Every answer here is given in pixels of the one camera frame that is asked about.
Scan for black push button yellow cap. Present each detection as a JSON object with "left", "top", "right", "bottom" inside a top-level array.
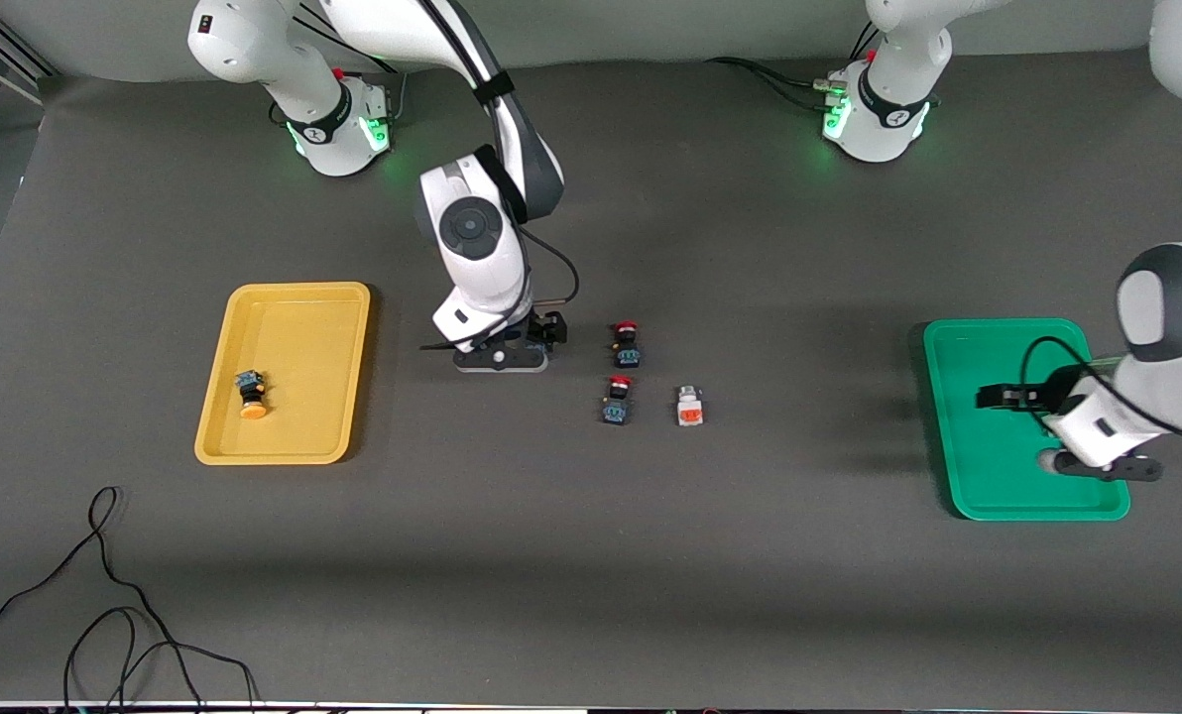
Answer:
[{"left": 234, "top": 369, "right": 269, "bottom": 420}]

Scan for green plastic tray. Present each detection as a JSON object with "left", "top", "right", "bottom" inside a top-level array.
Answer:
[{"left": 923, "top": 317, "right": 1131, "bottom": 522}]

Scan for yellow plastic tray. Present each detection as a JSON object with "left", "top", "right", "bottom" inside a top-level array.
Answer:
[{"left": 194, "top": 282, "right": 372, "bottom": 466}]

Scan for dark grey table mat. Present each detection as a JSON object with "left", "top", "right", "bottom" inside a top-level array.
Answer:
[{"left": 0, "top": 38, "right": 1182, "bottom": 707}]

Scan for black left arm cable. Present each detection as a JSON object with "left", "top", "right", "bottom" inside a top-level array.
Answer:
[{"left": 1020, "top": 216, "right": 1182, "bottom": 442}]

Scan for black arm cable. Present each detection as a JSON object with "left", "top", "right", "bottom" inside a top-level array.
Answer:
[
  {"left": 294, "top": 0, "right": 582, "bottom": 353},
  {"left": 1020, "top": 216, "right": 1182, "bottom": 442}
]

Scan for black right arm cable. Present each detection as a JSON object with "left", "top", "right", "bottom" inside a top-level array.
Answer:
[{"left": 294, "top": 0, "right": 582, "bottom": 353}]

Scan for black right base cables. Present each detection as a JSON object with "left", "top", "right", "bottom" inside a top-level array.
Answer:
[{"left": 315, "top": 12, "right": 411, "bottom": 128}]

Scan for black base cables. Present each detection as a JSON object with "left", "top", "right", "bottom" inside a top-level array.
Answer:
[
  {"left": 315, "top": 12, "right": 411, "bottom": 128},
  {"left": 705, "top": 56, "right": 850, "bottom": 112}
]

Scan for black left base cables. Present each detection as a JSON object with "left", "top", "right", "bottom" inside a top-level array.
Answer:
[{"left": 705, "top": 56, "right": 850, "bottom": 112}]

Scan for loose black cable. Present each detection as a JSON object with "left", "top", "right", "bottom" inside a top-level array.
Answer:
[{"left": 0, "top": 485, "right": 260, "bottom": 714}]

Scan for aluminium frame rail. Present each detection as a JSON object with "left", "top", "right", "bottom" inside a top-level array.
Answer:
[{"left": 0, "top": 18, "right": 59, "bottom": 106}]

